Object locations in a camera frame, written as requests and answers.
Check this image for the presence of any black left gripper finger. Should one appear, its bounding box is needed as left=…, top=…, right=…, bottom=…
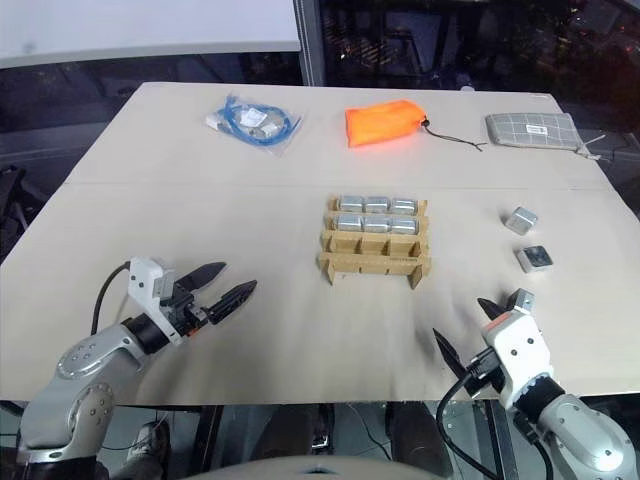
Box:
left=206, top=279, right=259, bottom=324
left=175, top=261, right=228, bottom=294

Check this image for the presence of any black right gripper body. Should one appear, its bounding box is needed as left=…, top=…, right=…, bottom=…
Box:
left=463, top=347, right=506, bottom=400

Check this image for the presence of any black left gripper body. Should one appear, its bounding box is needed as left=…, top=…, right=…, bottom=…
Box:
left=159, top=281, right=213, bottom=339

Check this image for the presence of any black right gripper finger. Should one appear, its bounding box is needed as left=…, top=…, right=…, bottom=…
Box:
left=476, top=292, right=517, bottom=322
left=431, top=327, right=475, bottom=395

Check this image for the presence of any silver metal block lower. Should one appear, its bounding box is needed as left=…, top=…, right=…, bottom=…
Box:
left=510, top=287, right=538, bottom=314

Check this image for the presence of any silver metal block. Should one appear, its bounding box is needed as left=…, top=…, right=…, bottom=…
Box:
left=503, top=205, right=539, bottom=236
left=514, top=244, right=554, bottom=274
left=510, top=287, right=538, bottom=314

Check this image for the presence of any silver metal block middle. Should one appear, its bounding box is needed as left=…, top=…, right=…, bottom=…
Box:
left=514, top=244, right=554, bottom=274

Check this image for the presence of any silver metal block upper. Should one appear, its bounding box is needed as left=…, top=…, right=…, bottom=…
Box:
left=503, top=205, right=539, bottom=236

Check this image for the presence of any wooden slotted tray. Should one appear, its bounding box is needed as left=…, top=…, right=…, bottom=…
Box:
left=316, top=195, right=433, bottom=291

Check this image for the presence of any black table leg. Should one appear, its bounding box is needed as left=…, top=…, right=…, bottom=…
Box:
left=191, top=403, right=225, bottom=472

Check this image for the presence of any white shoe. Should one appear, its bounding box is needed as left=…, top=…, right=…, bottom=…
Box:
left=123, top=421, right=170, bottom=470

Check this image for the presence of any beige rounded robot torso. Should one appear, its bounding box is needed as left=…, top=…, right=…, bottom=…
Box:
left=209, top=451, right=447, bottom=480

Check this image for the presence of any grey grid-pattern zipper pouch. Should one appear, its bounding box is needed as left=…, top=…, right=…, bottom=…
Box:
left=484, top=111, right=609, bottom=163

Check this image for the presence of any grey pillar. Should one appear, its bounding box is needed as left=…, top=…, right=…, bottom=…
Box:
left=292, top=0, right=327, bottom=88

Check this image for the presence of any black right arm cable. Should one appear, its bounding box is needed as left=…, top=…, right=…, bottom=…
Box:
left=435, top=349, right=507, bottom=480

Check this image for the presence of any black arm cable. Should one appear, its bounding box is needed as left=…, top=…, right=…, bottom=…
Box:
left=91, top=262, right=133, bottom=335
left=435, top=349, right=507, bottom=480

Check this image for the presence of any metal table frame leg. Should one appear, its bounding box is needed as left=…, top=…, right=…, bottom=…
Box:
left=478, top=398, right=519, bottom=480

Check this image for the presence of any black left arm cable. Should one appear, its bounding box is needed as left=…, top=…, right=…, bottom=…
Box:
left=91, top=262, right=133, bottom=335

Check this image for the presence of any coiled blue cable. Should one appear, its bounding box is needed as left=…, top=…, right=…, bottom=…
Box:
left=215, top=93, right=301, bottom=149

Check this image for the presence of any blue cable in plastic bag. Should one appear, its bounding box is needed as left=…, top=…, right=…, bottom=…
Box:
left=203, top=91, right=306, bottom=159

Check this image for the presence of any orange drawstring pouch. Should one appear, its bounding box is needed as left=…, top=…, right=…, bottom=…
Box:
left=344, top=99, right=488, bottom=154

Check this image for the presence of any white wall panel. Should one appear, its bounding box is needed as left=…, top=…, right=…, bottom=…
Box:
left=0, top=0, right=302, bottom=70

